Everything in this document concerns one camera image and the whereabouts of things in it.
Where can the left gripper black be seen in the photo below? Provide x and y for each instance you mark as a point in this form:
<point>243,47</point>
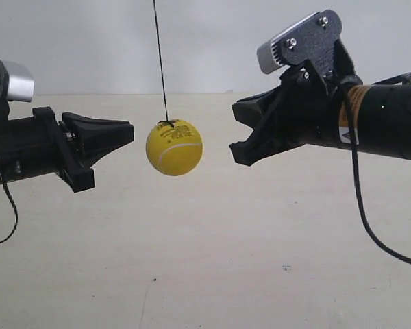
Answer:
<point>38,145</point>

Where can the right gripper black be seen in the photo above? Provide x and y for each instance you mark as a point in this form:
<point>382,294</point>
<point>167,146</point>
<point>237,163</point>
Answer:
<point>302,110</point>

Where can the yellow tennis ball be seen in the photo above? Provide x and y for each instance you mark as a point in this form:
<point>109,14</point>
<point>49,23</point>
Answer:
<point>174,147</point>

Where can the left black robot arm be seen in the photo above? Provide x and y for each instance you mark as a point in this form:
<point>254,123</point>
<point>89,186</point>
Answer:
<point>40,145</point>

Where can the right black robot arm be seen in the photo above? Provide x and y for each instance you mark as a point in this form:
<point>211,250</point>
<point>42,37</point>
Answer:
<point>381,113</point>

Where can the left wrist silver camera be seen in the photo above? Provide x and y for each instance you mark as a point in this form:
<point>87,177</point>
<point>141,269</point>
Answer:
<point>20,82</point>

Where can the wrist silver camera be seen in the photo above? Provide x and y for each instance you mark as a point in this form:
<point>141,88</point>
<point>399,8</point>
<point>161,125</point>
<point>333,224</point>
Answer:
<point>269,54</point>
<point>20,82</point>

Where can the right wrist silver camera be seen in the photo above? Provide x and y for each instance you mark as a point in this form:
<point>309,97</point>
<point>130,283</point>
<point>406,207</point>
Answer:
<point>269,54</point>

